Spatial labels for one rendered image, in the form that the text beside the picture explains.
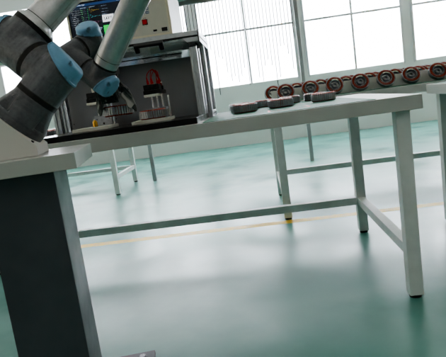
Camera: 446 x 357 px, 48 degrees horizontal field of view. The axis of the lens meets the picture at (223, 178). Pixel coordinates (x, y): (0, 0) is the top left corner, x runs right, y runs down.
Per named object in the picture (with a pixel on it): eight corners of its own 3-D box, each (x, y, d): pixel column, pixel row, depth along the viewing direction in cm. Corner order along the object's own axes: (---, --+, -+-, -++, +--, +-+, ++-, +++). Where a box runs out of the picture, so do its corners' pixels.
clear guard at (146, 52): (182, 53, 183) (180, 36, 182) (118, 62, 185) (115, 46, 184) (192, 59, 215) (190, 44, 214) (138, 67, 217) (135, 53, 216)
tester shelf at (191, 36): (199, 40, 207) (197, 29, 206) (40, 64, 212) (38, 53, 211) (208, 49, 250) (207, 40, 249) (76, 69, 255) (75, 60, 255)
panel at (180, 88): (209, 112, 226) (200, 44, 221) (69, 132, 231) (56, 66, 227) (210, 112, 227) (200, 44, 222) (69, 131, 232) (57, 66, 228)
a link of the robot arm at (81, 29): (66, 29, 158) (86, 17, 162) (78, 59, 165) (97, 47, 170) (83, 33, 154) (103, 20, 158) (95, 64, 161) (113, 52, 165)
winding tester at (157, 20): (172, 34, 209) (165, -17, 206) (71, 49, 213) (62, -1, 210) (185, 43, 248) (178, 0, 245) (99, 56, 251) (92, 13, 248)
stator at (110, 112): (130, 113, 177) (128, 103, 177) (99, 118, 178) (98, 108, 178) (137, 112, 188) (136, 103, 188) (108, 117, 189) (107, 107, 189)
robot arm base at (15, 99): (39, 146, 128) (64, 115, 128) (-14, 109, 123) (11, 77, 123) (42, 137, 142) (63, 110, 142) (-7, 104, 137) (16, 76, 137)
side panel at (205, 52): (213, 116, 228) (202, 44, 222) (206, 117, 228) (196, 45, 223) (217, 114, 255) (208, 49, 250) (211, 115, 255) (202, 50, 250)
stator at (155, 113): (163, 117, 197) (161, 108, 196) (136, 121, 198) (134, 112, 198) (170, 115, 208) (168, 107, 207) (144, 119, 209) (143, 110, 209)
